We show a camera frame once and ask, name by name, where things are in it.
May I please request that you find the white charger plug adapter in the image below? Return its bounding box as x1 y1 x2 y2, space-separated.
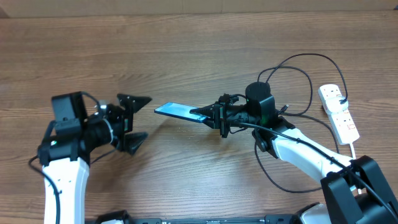
325 96 349 114

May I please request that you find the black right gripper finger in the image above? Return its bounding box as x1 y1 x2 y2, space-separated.
190 104 221 120
203 118 221 129

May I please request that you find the blue Samsung Galaxy smartphone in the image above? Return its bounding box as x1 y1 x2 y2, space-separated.
154 102 207 123

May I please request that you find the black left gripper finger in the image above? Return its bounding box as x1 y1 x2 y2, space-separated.
117 93 152 113
124 132 148 155

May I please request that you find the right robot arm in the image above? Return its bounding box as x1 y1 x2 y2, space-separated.
192 82 397 223

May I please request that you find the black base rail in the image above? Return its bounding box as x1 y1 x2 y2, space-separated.
85 210 301 224

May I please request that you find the black USB charging cable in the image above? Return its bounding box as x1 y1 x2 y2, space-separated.
254 53 349 194

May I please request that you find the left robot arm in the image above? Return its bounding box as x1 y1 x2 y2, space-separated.
36 91 152 223

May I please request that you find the white power strip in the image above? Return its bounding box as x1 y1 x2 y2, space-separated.
318 84 359 145

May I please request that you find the white power strip cord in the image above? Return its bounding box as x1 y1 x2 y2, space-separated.
349 142 363 195

